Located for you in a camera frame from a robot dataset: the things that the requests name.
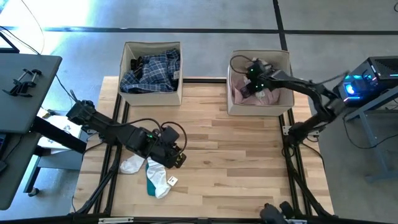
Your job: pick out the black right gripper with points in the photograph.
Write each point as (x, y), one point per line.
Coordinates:
(258, 76)

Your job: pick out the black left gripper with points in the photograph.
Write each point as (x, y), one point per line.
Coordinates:
(164, 149)

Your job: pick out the pink button shirt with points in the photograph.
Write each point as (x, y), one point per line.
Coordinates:
(270, 98)

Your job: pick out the white sock with teal heel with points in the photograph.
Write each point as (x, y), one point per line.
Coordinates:
(158, 180)

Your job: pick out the blue plaid shirt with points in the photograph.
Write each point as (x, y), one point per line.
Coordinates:
(152, 74)

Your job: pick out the black striped sock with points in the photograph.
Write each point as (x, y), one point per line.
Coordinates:
(136, 66)

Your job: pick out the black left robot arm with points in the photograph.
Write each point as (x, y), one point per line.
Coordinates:
(105, 124)

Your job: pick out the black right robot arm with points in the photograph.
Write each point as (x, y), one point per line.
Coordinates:
(311, 90)

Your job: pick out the beige fabric storage bin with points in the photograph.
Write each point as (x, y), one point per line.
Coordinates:
(149, 99)
(258, 110)

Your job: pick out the white box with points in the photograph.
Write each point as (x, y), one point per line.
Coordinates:
(62, 127)

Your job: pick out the black computer with coloured lights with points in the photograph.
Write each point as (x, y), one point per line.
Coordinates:
(373, 77)

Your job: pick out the grey metal table stand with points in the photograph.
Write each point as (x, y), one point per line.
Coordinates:
(373, 140)

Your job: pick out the grey desk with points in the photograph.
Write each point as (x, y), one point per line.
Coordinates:
(25, 102)

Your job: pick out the black clamp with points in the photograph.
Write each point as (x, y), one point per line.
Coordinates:
(15, 90)
(29, 77)

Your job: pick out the dark desk with black legs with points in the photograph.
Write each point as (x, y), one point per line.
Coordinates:
(12, 174)

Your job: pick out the white metal bracket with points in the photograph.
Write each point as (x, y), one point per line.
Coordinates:
(115, 220)

